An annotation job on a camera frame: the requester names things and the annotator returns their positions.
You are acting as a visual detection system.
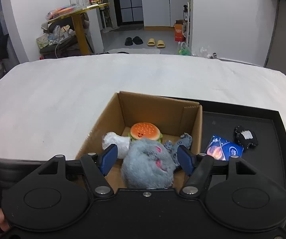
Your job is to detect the blue foil packet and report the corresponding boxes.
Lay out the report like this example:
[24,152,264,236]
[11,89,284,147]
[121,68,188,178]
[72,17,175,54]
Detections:
[204,134,244,161]

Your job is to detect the clear plastic bag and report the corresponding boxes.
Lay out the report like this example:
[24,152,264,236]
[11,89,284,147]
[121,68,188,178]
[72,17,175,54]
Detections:
[193,47,219,60]

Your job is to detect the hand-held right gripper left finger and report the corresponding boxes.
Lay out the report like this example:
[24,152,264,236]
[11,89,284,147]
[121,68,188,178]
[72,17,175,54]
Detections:
[34,143,118,198]

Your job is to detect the grey round plush toy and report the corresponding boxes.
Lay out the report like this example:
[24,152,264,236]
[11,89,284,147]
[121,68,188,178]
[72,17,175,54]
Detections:
[120,138,177,189]

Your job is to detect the yellow table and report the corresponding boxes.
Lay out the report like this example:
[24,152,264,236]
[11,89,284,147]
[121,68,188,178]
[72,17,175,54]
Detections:
[48,2,111,55]

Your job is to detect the brown cardboard box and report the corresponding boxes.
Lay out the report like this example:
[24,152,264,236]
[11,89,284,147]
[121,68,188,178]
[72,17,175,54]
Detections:
[75,91,203,190]

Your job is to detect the colourful snack packets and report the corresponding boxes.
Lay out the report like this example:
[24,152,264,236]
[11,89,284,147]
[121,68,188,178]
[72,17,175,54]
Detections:
[47,5,75,20]

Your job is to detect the blue octopus plush toy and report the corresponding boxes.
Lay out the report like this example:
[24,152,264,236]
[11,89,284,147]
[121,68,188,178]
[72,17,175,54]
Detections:
[164,132,193,163]

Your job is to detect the green plastic bag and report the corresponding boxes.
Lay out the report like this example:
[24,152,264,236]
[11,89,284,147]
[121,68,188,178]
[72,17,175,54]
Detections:
[177,42,191,56]

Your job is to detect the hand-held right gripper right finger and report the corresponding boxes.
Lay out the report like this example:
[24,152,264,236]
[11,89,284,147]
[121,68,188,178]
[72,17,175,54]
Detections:
[176,145,253,198]

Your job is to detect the black plush toy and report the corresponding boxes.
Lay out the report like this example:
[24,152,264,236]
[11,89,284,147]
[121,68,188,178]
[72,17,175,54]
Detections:
[233,125,258,150]

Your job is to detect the white plush toy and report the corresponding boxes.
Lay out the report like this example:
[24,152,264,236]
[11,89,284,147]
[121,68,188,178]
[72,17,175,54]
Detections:
[102,132,131,160]

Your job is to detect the dark framed glass door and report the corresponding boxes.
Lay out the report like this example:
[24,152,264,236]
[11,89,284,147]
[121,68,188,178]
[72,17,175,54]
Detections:
[111,0,143,26]

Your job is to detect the orange box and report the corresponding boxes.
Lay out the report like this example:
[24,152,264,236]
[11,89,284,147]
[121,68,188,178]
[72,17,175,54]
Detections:
[174,20,186,42]

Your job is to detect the white kitchen cabinet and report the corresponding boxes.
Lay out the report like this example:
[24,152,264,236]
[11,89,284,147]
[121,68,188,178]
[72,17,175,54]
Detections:
[141,0,191,28]

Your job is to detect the black tray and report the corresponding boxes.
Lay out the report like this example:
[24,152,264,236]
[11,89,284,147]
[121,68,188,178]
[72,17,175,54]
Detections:
[199,100,286,237]

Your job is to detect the cluttered chair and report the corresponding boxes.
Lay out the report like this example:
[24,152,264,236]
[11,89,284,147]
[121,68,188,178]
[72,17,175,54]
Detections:
[36,25,80,58]

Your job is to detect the hamburger plush toy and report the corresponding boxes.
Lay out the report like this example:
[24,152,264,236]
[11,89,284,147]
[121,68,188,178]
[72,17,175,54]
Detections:
[128,122,163,143]

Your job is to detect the white floor mat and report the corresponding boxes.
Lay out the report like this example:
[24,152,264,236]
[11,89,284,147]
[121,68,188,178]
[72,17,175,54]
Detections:
[107,48,161,55]

